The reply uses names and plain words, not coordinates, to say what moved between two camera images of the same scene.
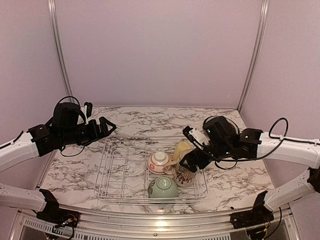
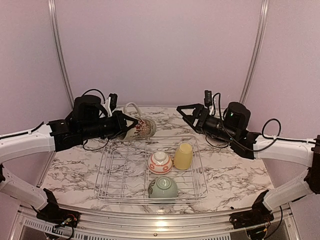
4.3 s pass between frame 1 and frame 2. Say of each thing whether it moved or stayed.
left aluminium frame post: stayed
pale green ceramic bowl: stayed
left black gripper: moved
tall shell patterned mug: moved
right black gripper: moved
